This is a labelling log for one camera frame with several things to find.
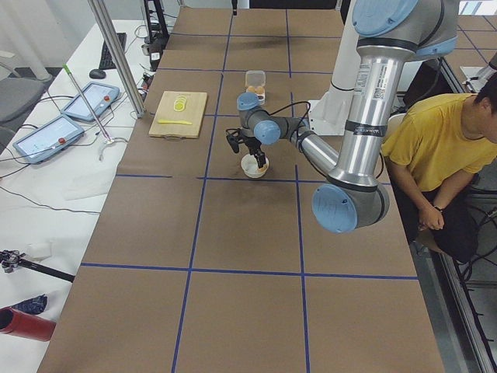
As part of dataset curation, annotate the white round bowl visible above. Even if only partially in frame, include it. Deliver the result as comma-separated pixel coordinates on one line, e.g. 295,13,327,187
240,154,269,179

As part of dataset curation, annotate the black keyboard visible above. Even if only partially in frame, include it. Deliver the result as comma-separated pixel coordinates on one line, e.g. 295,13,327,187
99,32,128,71

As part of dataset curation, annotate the clear plastic egg carton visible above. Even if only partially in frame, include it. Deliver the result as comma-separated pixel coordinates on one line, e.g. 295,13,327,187
245,70,266,105

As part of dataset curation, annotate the lemon slice far left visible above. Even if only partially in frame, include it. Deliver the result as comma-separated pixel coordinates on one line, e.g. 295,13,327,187
173,104,186,112

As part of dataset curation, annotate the bamboo cutting board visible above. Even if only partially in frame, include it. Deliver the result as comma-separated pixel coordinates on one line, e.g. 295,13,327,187
148,91,207,139

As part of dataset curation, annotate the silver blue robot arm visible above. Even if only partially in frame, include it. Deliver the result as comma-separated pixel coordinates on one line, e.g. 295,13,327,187
226,1,459,233

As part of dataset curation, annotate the grey office chair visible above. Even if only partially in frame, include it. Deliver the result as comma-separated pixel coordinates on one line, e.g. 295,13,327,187
1,61,53,152

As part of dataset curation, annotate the red cylinder bottle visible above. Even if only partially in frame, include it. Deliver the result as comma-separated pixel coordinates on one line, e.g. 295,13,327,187
1,307,56,342

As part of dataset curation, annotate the green tipped metal rod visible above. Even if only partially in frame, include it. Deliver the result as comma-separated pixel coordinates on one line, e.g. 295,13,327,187
62,64,114,145

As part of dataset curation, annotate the blue teach pendant near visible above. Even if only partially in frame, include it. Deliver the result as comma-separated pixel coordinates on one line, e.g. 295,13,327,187
13,114,85,165

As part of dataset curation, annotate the black tripod stick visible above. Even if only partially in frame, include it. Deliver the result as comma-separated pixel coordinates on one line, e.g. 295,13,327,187
1,250,75,283

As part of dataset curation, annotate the blue crumpled wrapper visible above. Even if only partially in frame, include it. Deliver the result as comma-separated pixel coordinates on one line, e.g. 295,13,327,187
11,294,48,315

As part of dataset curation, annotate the blue teach pendant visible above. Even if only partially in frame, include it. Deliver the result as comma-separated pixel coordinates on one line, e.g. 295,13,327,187
61,82,120,123
13,114,85,165

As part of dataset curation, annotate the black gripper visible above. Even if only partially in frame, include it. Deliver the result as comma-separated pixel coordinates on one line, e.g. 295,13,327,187
243,137,266,168

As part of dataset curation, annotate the person in yellow shirt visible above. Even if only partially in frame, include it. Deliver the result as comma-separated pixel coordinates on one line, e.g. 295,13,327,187
381,75,496,263

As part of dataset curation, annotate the blue teach pendant far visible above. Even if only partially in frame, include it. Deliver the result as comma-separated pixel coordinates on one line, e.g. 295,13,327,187
61,82,120,123

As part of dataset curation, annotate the yellow plastic knife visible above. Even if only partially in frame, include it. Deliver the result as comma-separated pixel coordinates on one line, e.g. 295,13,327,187
157,119,193,125

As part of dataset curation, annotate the aluminium frame post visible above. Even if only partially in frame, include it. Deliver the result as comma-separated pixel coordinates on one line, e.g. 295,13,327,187
88,0,145,118

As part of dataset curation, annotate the black computer mouse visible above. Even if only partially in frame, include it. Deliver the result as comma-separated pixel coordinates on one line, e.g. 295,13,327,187
89,69,106,79

